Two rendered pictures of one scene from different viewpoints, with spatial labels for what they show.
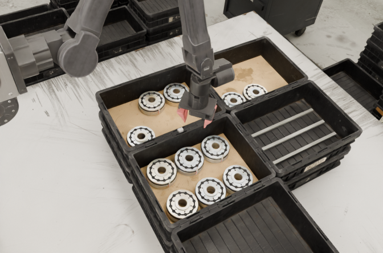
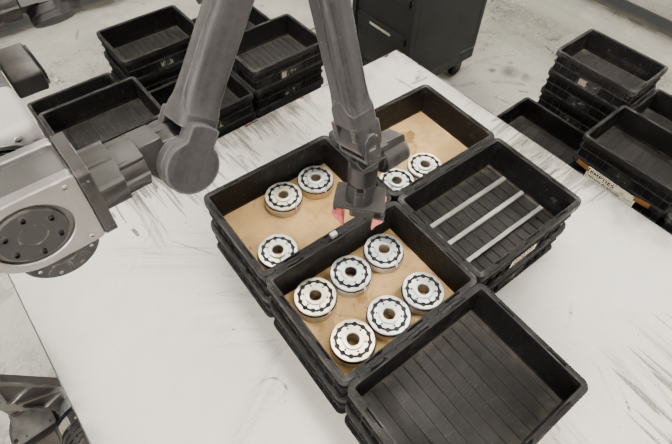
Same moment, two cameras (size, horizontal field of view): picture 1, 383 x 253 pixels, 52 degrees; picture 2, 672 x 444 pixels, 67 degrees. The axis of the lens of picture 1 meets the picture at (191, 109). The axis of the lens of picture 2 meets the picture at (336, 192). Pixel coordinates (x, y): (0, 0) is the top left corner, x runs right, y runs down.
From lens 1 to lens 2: 16 cm
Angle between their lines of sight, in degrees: 3
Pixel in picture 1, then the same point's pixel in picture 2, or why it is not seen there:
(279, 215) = (488, 334)
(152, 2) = (255, 53)
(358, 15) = (525, 37)
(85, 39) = (197, 134)
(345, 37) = (514, 69)
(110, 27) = not seen: hidden behind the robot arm
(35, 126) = (121, 253)
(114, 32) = not seen: hidden behind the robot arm
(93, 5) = (202, 81)
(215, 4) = not seen: hidden behind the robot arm
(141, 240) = (299, 397)
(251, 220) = (450, 348)
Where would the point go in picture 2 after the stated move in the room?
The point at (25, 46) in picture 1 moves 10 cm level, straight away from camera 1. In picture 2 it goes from (106, 159) to (83, 112)
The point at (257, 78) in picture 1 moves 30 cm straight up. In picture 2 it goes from (422, 144) to (440, 65)
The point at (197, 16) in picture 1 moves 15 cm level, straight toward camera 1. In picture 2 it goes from (353, 74) to (362, 140)
